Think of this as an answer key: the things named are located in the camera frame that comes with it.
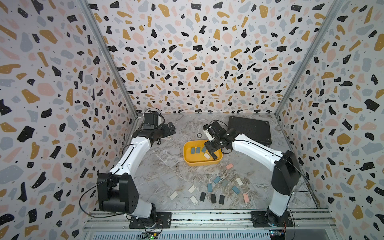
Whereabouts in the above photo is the black eraser bottom middle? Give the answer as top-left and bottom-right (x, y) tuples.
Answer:
(211, 194), (217, 204)

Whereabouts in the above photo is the black hard case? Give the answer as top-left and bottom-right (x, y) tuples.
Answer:
(228, 116), (272, 147)

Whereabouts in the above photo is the black eraser bottom left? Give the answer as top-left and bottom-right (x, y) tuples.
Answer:
(200, 192), (206, 202)

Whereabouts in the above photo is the black eraser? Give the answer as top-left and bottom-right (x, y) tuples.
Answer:
(200, 192), (206, 202)
(211, 194), (217, 204)
(219, 195), (225, 205)

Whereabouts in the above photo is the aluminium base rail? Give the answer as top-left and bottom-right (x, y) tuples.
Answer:
(81, 209), (342, 240)

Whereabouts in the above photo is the black eraser bottom right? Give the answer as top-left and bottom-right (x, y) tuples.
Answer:
(219, 195), (225, 205)

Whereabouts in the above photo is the grey eraser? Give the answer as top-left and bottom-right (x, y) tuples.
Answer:
(220, 179), (229, 188)

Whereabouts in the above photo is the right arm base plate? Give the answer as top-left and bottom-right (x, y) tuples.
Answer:
(251, 210), (294, 228)

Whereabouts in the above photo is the white eraser bottom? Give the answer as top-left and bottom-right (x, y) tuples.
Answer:
(190, 196), (198, 206)

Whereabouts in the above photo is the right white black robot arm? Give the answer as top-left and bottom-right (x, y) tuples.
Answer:
(203, 121), (301, 227)

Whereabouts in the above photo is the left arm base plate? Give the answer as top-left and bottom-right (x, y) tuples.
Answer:
(129, 212), (172, 230)

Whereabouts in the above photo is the yellow plastic storage box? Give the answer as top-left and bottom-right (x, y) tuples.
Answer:
(183, 140), (224, 167)

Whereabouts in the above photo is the pink eraser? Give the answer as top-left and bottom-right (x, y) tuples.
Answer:
(226, 164), (234, 170)
(243, 194), (250, 203)

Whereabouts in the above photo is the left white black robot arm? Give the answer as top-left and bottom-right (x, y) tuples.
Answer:
(97, 111), (176, 219)

